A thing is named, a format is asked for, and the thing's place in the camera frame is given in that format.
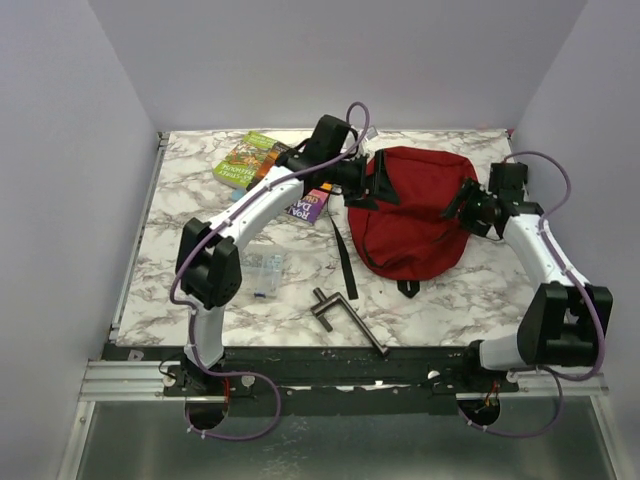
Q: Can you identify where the red backpack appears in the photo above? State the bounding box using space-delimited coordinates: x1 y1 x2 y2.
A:
347 146 477 299

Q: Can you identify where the purple orange Roald Dahl book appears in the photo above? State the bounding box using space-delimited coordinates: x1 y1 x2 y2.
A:
285 189 330 225

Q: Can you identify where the light blue notebook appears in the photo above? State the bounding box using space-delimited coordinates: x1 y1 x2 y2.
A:
231 189 246 202

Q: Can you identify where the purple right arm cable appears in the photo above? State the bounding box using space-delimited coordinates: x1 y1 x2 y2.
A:
464 151 611 439

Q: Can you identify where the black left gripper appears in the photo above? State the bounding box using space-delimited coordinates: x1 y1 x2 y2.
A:
326 151 399 212

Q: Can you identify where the dark metal T-shaped tool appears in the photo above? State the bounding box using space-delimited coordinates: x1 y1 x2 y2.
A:
310 287 390 358

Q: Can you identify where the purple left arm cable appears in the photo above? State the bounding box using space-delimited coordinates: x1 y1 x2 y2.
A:
168 102 372 442

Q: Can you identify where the clear plastic bag of parts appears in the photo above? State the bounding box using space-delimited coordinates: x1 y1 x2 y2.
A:
241 247 285 299

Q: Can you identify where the green treehouse book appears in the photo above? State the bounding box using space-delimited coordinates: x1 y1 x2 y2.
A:
212 131 277 190

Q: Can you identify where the dark brown novel book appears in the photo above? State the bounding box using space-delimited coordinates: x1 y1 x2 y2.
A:
246 142 290 191

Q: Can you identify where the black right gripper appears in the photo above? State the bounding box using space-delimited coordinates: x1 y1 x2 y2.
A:
441 178 498 239

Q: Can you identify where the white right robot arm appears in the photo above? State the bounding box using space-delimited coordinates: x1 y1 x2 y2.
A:
343 151 613 392

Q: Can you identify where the aluminium rail frame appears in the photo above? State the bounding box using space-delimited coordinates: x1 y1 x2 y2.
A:
60 130 630 479

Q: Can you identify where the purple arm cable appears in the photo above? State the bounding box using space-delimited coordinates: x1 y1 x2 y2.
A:
464 151 611 439
168 102 372 442

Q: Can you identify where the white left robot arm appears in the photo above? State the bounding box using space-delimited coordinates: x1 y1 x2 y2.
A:
169 115 399 395

